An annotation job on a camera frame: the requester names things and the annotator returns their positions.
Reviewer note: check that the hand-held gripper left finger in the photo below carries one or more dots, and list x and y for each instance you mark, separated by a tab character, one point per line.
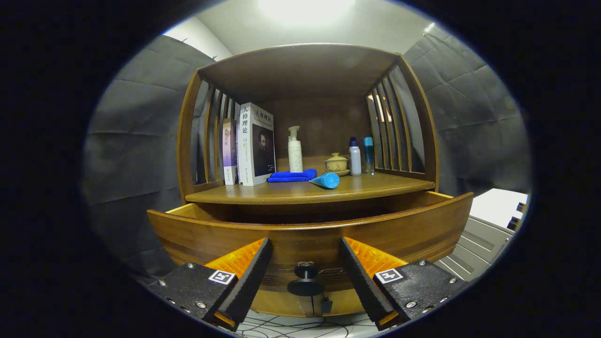
249	277

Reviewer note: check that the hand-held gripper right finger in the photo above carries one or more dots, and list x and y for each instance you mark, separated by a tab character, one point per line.
362	281

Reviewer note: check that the black drawer knob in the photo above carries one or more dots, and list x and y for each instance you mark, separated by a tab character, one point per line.
306	284

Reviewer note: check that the wooden drawer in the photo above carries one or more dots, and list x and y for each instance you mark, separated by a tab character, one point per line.
305	239

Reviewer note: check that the blue white cosmetic tube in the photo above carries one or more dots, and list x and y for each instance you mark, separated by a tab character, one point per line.
327	180

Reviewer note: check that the wooden cabinet door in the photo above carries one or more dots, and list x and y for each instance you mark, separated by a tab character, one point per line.
281	303
345	300

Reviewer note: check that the wooden countertop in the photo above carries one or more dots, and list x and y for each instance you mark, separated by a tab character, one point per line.
291	191

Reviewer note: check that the grey metal cabinet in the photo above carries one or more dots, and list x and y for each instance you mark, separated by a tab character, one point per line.
479	239

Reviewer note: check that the wooden cabinet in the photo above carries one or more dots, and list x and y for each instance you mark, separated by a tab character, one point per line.
300	70

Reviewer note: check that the blue folded cloth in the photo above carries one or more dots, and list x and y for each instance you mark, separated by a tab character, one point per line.
291	176

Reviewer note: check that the yellow saucer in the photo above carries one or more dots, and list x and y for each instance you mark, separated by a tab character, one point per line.
345	173

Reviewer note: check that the yellow lidded teacup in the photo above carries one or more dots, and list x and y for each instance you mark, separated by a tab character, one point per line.
336	163

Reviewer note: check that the white bottle blue cap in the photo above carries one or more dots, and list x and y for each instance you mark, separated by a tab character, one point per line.
355	159

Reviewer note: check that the teal clear bottle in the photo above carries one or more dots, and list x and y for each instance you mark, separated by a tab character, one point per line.
369	157

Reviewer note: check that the purple book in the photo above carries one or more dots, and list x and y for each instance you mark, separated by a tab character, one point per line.
229	150

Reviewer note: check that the white pump bottle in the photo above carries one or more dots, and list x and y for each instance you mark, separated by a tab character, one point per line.
295	157

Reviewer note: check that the white portrait book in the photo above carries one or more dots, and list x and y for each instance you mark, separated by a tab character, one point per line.
256	145

